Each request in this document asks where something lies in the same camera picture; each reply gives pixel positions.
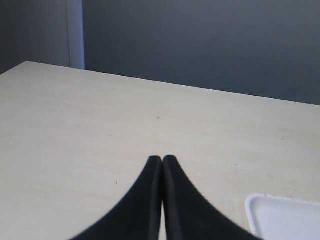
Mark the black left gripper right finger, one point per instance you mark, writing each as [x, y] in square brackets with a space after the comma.
[188, 215]

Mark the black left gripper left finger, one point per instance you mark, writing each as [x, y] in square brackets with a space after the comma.
[137, 216]

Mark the white rectangular plastic tray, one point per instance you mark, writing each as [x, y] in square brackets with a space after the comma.
[273, 217]

